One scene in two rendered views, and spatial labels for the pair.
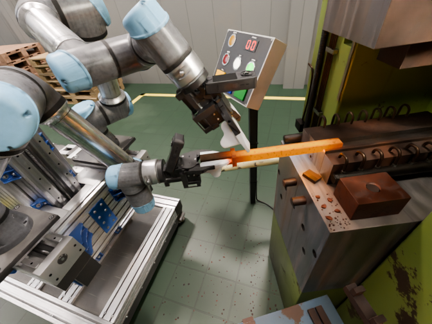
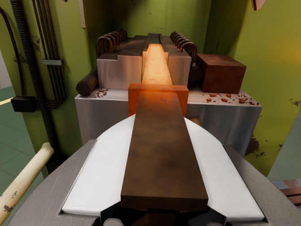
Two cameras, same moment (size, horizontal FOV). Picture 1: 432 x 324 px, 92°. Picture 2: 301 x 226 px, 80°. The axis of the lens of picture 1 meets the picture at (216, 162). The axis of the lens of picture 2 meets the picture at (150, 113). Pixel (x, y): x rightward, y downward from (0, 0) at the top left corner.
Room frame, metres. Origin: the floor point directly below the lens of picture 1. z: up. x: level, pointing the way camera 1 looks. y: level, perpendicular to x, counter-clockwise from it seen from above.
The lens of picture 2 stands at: (0.47, 0.08, 1.07)
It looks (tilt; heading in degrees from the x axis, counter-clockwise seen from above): 28 degrees down; 268
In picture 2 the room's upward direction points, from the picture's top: 3 degrees clockwise
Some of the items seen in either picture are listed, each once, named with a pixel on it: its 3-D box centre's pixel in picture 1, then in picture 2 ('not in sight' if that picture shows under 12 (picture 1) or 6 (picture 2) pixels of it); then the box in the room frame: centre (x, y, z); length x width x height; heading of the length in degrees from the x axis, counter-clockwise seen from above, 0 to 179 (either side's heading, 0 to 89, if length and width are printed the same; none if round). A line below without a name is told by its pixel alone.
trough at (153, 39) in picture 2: (393, 137); (155, 41); (0.44, -0.52, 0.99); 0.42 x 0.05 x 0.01; 88
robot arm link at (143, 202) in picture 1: (139, 193); not in sight; (0.48, 0.27, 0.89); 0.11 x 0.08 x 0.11; 18
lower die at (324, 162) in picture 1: (382, 142); (146, 53); (0.47, -0.52, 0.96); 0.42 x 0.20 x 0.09; 88
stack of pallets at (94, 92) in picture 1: (81, 74); not in sight; (4.03, 2.12, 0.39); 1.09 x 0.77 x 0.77; 66
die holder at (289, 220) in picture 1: (365, 207); (158, 123); (0.41, -0.53, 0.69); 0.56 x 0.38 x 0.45; 88
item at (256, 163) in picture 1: (258, 162); (7, 202); (0.82, -0.23, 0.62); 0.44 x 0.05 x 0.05; 88
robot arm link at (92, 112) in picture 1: (89, 117); not in sight; (0.91, 0.55, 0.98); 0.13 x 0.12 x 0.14; 126
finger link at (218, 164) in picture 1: (216, 169); (188, 177); (0.44, 0.00, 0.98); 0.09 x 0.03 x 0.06; 86
